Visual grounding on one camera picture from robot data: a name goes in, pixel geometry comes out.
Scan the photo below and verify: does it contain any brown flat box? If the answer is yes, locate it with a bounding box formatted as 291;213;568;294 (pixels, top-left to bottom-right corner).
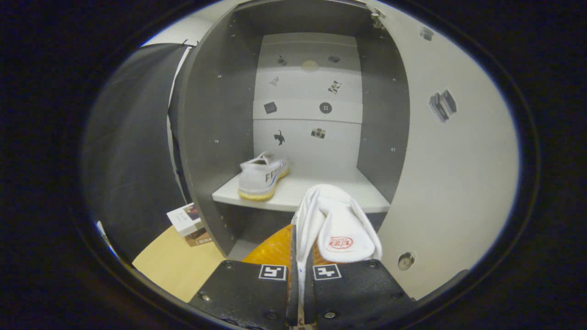
186;228;214;248

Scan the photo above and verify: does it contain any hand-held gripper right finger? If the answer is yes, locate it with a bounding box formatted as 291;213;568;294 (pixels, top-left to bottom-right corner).
304;245;417;330

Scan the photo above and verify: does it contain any white shoe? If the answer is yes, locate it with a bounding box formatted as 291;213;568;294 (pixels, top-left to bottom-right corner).
238;151;291;202
291;184;383;329

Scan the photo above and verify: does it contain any black backdrop cloth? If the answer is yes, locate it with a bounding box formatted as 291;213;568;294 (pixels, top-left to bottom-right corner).
83;43;196;263

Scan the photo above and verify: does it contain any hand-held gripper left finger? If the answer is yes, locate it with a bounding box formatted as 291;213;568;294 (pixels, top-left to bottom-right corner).
188;224;295;330

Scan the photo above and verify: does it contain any white flat box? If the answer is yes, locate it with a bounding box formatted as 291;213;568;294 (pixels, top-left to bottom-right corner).
166;203;205;237

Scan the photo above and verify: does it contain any light grey shoe cabinet door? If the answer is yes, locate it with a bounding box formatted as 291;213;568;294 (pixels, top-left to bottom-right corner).
366;0;521;302

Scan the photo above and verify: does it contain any grey shoe cabinet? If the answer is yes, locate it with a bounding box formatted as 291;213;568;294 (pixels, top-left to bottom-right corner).
177;0;411;258

